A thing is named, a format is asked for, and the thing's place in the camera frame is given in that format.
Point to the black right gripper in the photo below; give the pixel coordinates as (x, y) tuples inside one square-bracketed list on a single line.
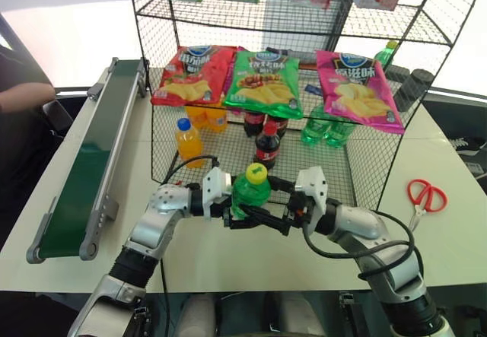
[(298, 211)]

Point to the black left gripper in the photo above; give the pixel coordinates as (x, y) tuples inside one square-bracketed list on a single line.
[(218, 208)]

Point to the green soda bottle yellow cap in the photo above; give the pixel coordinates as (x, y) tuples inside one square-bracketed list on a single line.
[(384, 55), (251, 194)]

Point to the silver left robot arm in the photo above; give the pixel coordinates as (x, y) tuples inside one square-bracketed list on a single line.
[(152, 230)]

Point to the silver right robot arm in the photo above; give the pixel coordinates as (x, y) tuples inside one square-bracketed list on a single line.
[(359, 224)]

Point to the person bare forearm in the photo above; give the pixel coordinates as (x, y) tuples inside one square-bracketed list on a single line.
[(26, 97)]

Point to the green conveyor belt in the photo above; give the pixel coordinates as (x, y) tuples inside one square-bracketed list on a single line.
[(95, 154)]

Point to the cola bottle red cap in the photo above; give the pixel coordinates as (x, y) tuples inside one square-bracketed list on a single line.
[(267, 148)]

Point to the orange soda bottle blue cap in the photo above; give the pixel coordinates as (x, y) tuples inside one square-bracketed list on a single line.
[(188, 143)]

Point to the small blue packet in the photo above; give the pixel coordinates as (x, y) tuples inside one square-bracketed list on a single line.
[(312, 89)]

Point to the green chips bag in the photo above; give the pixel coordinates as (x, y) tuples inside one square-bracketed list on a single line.
[(262, 82)]

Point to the magenta chips bag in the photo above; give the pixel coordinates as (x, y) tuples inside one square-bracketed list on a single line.
[(357, 89)]

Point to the dark blue packet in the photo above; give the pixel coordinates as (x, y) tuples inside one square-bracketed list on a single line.
[(289, 55)]

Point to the red chips bag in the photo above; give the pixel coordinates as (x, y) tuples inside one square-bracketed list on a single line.
[(194, 74)]

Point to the black cylinder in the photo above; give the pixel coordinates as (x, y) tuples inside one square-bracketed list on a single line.
[(397, 76), (414, 86)]

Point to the black chair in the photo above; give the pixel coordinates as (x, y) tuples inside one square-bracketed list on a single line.
[(59, 116)]

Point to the person dark torso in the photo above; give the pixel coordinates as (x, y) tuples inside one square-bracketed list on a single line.
[(19, 150)]

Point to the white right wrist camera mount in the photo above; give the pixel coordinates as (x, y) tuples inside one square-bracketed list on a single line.
[(314, 185)]

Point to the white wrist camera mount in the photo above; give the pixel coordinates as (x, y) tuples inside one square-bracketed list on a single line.
[(314, 185), (214, 185)]

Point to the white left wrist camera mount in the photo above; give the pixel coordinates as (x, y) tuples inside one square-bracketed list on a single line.
[(214, 185)]

